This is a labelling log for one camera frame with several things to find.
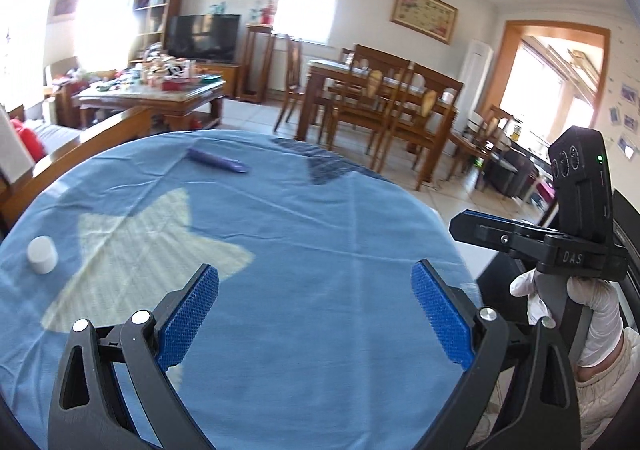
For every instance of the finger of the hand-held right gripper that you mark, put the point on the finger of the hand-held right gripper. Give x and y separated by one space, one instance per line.
500 235

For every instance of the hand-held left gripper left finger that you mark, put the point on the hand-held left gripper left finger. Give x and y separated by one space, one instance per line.
192 315

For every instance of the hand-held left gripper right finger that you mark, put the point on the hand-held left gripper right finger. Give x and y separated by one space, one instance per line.
442 315

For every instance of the person's right forearm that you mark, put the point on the person's right forearm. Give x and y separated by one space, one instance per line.
612 360

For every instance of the person's right hand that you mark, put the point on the person's right hand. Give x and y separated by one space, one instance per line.
605 320

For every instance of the wooden dining chair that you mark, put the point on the wooden dining chair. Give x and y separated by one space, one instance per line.
435 79
380 64
295 74
492 129
346 55

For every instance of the round table blue cloth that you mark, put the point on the round table blue cloth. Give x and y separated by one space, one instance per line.
300 255

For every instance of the purple tube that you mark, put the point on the purple tube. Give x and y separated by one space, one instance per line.
215 159

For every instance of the white cylinder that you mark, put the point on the white cylinder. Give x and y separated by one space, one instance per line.
42 255

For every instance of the white standing air conditioner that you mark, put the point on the white standing air conditioner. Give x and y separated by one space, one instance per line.
477 74

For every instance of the person's pale quilted clothing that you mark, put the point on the person's pale quilted clothing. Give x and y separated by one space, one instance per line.
600 405

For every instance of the wooden sofa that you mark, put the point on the wooden sofa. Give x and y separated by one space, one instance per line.
100 132

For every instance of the wooden coffee table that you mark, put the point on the wooden coffee table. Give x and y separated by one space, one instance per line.
160 102

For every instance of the large framed painting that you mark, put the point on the large framed painting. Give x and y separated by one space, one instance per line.
424 13

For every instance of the red cushion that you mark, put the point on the red cushion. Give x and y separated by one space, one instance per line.
29 139

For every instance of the wooden television stand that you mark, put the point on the wooden television stand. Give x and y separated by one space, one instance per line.
225 74

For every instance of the wooden dining table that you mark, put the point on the wooden dining table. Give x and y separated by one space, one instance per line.
325 67

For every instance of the wooden armchair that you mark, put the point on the wooden armchair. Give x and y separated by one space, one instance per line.
60 94

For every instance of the black television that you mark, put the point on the black television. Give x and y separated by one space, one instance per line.
202 37

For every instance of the tall wooden plant stand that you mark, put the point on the tall wooden plant stand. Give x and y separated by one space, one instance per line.
257 29

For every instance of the red flower vase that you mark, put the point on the red flower vase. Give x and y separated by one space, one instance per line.
267 12

